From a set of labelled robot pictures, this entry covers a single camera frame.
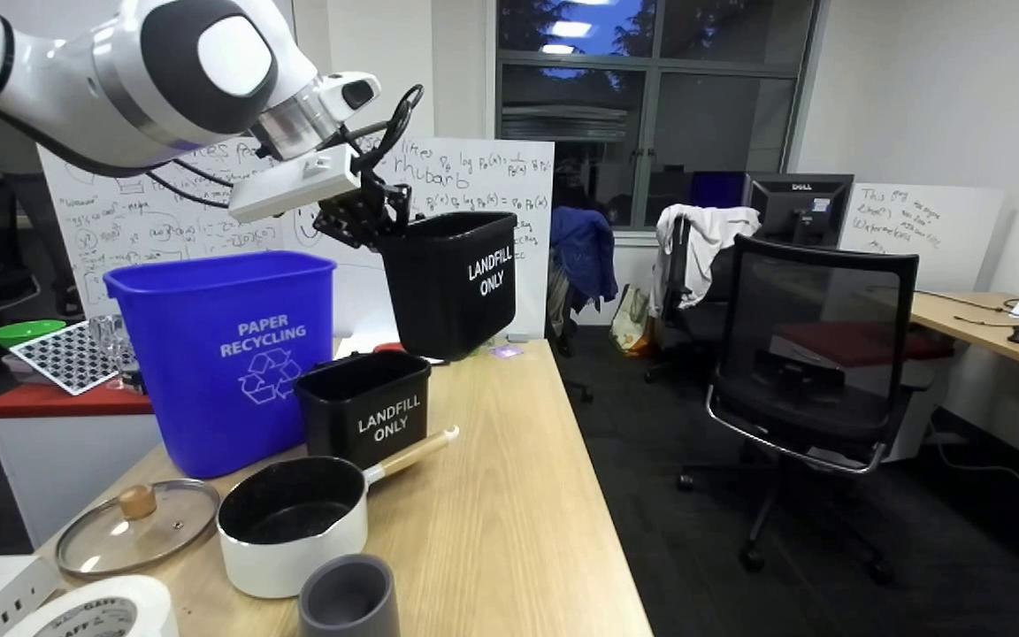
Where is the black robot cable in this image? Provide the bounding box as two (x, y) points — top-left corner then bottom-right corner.
(341, 80), (428, 185)

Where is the glass lid with wooden knob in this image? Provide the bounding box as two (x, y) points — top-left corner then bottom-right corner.
(53, 476), (227, 582)

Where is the grey cup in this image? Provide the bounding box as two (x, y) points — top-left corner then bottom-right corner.
(298, 554), (404, 637)

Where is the large whiteboard with drawings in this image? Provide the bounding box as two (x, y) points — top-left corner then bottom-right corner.
(35, 130), (560, 360)

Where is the blue jacket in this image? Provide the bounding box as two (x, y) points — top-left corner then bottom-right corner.
(548, 202), (623, 315)

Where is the checkerboard calibration sheet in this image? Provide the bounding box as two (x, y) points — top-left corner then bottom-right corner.
(2, 315), (137, 400)

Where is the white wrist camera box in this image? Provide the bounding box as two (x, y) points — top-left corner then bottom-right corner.
(227, 144), (369, 227)

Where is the green plastic container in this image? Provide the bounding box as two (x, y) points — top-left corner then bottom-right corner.
(0, 315), (69, 355)

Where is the white tape roll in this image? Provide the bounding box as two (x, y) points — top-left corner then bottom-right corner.
(0, 574), (184, 637)

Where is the wooden office desk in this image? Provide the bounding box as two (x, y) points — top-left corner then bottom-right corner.
(904, 287), (1019, 391)

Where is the black computer monitor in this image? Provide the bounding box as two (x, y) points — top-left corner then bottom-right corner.
(744, 170), (860, 253)

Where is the white cabinet with red top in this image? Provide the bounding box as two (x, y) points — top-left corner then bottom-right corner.
(0, 375), (164, 549)

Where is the white jacket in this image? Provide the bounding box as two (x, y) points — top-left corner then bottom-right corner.
(654, 202), (764, 315)

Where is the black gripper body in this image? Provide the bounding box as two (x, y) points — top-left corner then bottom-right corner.
(311, 175), (415, 248)

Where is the black mesh office chair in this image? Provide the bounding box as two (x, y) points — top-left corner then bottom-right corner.
(671, 234), (923, 585)

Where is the black landfill bin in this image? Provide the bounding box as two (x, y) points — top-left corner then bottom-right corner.
(377, 208), (523, 360)
(292, 349), (434, 471)

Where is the white pot with wooden handle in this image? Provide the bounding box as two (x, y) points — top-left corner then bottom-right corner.
(213, 424), (463, 602)

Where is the blue paper recycling bin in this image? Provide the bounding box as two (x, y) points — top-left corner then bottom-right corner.
(101, 248), (341, 480)

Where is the small whiteboard with writing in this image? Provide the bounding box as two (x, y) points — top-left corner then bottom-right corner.
(835, 182), (1008, 298)

